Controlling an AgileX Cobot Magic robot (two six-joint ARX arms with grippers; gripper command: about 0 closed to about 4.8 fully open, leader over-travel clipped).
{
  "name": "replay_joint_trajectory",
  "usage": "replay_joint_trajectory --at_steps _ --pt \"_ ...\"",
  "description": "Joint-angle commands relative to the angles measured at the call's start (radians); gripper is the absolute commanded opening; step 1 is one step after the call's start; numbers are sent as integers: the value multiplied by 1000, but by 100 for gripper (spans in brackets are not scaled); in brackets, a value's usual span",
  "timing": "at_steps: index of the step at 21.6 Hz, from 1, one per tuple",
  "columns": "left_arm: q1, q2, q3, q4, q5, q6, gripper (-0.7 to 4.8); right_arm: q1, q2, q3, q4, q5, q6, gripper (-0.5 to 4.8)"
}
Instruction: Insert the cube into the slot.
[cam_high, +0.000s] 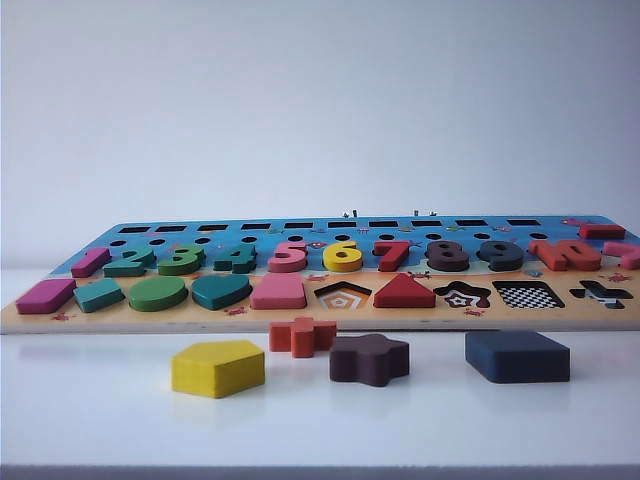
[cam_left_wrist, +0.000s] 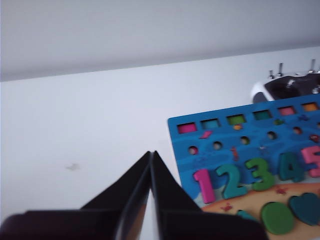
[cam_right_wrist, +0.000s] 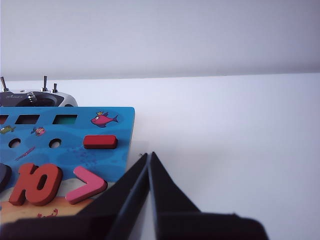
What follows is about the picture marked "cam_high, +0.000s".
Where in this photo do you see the navy square block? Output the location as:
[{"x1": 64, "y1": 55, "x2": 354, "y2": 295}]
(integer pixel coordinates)
[{"x1": 464, "y1": 329, "x2": 572, "y2": 386}]

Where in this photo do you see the yellow number six piece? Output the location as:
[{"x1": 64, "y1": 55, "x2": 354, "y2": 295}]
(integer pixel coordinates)
[{"x1": 322, "y1": 240, "x2": 365, "y2": 273}]

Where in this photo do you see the pink number five piece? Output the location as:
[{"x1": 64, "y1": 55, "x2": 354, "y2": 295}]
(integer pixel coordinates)
[{"x1": 267, "y1": 241, "x2": 311, "y2": 274}]

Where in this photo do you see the pink trapezoid block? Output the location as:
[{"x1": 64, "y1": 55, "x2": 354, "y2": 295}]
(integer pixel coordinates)
[{"x1": 249, "y1": 272, "x2": 308, "y2": 311}]

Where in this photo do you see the wooden number shape puzzle board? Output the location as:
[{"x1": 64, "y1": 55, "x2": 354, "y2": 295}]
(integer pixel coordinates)
[{"x1": 0, "y1": 214, "x2": 640, "y2": 335}]

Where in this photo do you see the red number seven piece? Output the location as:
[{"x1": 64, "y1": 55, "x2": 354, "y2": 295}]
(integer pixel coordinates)
[{"x1": 374, "y1": 240, "x2": 417, "y2": 273}]

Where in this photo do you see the teal number four piece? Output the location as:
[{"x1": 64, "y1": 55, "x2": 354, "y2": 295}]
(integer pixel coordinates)
[{"x1": 213, "y1": 243, "x2": 259, "y2": 275}]

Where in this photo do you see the orange cross block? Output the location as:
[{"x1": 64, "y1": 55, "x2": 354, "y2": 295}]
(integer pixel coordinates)
[{"x1": 268, "y1": 316, "x2": 338, "y2": 360}]

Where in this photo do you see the red triangle block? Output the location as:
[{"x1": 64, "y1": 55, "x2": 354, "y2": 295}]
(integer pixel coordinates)
[{"x1": 373, "y1": 273, "x2": 438, "y2": 309}]

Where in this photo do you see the teal heart block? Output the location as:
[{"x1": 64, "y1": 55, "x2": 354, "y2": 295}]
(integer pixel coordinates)
[{"x1": 191, "y1": 273, "x2": 252, "y2": 312}]

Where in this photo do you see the dark brown number eight piece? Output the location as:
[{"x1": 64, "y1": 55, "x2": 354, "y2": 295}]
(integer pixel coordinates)
[{"x1": 427, "y1": 240, "x2": 471, "y2": 274}]

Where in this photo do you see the dark brown star block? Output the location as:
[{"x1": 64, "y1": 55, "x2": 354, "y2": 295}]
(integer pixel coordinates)
[{"x1": 328, "y1": 333, "x2": 412, "y2": 389}]

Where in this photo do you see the green number three piece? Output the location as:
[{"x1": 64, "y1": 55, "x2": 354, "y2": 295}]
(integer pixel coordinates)
[{"x1": 158, "y1": 243, "x2": 207, "y2": 276}]

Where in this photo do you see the yellow pentagon block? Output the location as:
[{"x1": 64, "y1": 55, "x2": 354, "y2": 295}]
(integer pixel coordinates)
[{"x1": 171, "y1": 339, "x2": 267, "y2": 400}]

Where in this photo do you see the green oval block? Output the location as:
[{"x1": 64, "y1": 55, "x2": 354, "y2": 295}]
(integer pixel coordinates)
[{"x1": 127, "y1": 274, "x2": 191, "y2": 313}]

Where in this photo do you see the navy number nine piece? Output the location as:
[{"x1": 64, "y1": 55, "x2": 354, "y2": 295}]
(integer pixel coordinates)
[{"x1": 480, "y1": 240, "x2": 526, "y2": 273}]

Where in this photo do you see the teal number two piece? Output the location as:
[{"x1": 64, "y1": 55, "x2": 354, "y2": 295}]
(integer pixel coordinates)
[{"x1": 103, "y1": 243, "x2": 157, "y2": 278}]

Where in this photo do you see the teal parallelogram block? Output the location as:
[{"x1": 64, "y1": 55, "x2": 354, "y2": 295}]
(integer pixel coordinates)
[{"x1": 73, "y1": 277, "x2": 127, "y2": 314}]

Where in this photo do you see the magenta number one piece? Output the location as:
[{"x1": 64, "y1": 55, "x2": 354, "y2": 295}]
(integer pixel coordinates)
[{"x1": 71, "y1": 246, "x2": 112, "y2": 279}]

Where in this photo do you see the orange-red number ten piece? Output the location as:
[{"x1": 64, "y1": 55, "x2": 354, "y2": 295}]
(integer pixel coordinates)
[{"x1": 529, "y1": 239, "x2": 602, "y2": 273}]

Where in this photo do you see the magenta rectangle block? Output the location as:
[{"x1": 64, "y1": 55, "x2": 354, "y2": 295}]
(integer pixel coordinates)
[{"x1": 15, "y1": 278, "x2": 78, "y2": 316}]

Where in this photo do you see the red math symbol piece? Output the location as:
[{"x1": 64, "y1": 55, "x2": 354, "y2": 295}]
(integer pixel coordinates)
[{"x1": 579, "y1": 223, "x2": 628, "y2": 241}]

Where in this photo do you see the pink math symbol piece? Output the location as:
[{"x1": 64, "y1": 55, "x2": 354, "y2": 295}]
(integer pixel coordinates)
[{"x1": 602, "y1": 241, "x2": 640, "y2": 272}]

